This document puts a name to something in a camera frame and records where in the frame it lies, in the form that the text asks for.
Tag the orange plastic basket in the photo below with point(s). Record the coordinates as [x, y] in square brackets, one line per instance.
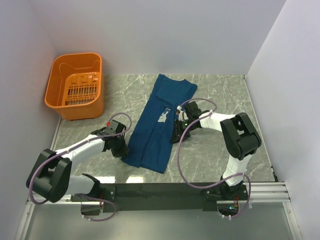
[75, 88]

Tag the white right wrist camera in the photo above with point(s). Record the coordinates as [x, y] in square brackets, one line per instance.
[182, 115]

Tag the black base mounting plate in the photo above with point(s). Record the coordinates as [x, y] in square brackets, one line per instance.
[170, 196]

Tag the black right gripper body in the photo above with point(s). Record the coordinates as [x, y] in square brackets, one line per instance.
[180, 127]

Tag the blue Mickey Mouse t-shirt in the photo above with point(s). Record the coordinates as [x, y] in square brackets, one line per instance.
[150, 144]

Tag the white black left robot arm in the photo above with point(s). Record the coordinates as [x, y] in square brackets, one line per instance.
[51, 176]

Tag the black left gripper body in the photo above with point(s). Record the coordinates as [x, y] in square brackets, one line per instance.
[120, 147]

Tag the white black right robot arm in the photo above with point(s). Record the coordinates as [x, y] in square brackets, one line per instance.
[240, 137]

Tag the aluminium frame rails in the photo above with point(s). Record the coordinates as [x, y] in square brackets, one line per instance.
[272, 192]

